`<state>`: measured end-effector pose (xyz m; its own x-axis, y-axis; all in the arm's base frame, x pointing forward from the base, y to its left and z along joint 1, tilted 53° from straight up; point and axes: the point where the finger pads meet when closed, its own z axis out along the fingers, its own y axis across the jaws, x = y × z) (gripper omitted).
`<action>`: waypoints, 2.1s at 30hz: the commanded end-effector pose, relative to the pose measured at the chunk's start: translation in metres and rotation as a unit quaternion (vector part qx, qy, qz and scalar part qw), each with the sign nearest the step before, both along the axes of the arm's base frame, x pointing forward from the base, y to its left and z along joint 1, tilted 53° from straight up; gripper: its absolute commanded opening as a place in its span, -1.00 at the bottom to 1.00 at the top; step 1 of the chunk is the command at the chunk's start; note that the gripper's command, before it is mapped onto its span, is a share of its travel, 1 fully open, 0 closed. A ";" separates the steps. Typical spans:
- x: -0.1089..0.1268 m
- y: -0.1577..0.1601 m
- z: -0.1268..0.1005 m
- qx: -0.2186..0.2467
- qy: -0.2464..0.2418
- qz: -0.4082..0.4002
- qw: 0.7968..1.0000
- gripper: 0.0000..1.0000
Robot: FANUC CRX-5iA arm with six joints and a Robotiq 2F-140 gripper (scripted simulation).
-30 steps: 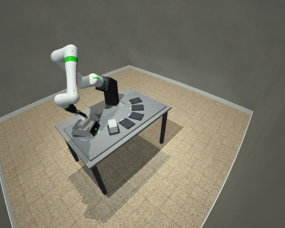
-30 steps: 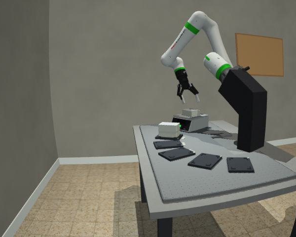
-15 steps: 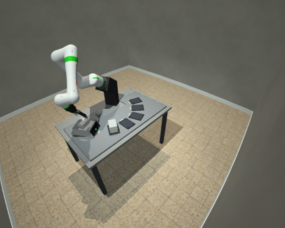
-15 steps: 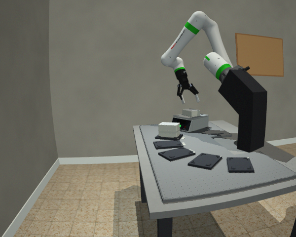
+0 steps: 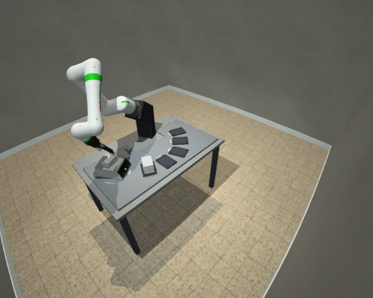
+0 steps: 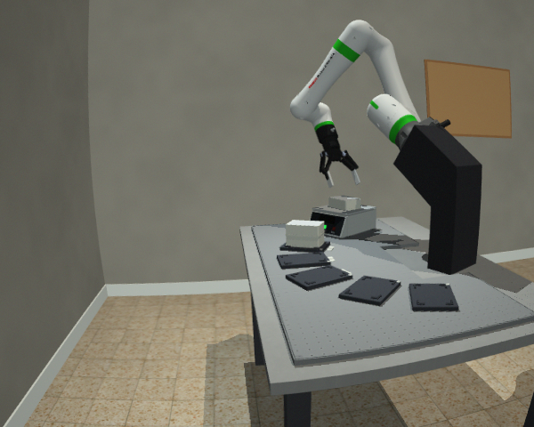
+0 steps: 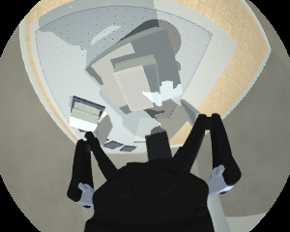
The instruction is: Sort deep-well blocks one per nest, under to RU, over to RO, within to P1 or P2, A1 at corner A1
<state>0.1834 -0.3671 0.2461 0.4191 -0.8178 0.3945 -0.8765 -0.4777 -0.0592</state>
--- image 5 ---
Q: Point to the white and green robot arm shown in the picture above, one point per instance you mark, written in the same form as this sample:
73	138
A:
87	76

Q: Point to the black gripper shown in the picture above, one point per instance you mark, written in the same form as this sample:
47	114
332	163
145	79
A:
100	146

